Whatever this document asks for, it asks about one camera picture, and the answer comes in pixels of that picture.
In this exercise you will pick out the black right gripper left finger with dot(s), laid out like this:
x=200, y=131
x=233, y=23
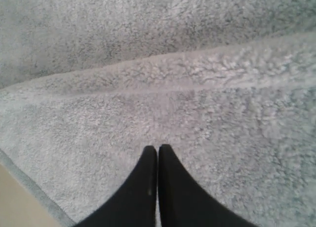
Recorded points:
x=134, y=203

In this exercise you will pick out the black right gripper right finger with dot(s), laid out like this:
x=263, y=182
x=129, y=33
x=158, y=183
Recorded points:
x=183, y=202

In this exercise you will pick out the light blue terry towel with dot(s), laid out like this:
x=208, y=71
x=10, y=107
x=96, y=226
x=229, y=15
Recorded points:
x=230, y=84

